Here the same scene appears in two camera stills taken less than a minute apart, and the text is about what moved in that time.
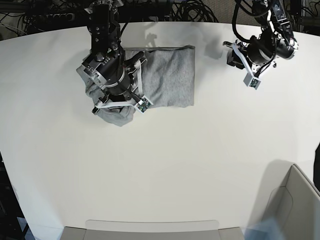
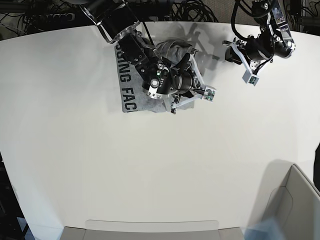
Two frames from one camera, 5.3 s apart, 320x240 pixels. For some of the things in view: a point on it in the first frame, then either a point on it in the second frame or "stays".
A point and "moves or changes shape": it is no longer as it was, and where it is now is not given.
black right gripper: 261,50 stays
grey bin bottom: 151,230 stays
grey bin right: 295,206 stays
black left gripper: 120,85 → 184,81
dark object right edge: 316,168 stays
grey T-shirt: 168,76 moves or changes shape
